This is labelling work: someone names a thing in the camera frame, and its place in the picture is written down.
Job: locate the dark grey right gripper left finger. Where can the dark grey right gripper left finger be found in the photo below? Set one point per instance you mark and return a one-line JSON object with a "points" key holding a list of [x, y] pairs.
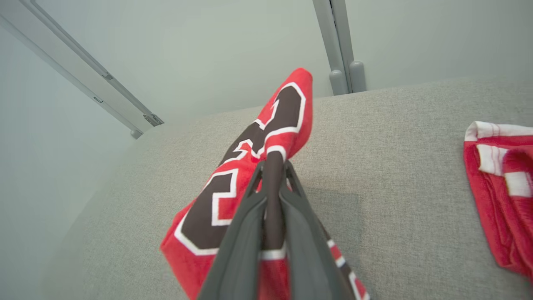
{"points": [[237, 258]]}

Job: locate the grey metal frame post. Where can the grey metal frame post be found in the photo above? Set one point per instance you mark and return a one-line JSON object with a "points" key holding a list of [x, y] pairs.
{"points": [[341, 41]]}

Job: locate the red jersey with black number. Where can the red jersey with black number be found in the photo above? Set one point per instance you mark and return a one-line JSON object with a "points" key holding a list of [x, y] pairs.
{"points": [[200, 216]]}

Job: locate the red shorts with white stripes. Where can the red shorts with white stripes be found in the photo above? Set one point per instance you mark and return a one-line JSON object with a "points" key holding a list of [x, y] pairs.
{"points": [[499, 216]]}

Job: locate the grey fabric sofa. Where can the grey fabric sofa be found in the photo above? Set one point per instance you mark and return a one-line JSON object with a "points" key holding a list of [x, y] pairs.
{"points": [[395, 208]]}

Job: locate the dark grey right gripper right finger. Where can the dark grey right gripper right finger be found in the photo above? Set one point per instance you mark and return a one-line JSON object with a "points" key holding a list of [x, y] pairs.
{"points": [[310, 258]]}

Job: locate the grey slanted metal frame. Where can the grey slanted metal frame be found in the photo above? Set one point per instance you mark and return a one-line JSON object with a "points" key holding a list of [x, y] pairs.
{"points": [[75, 62]]}

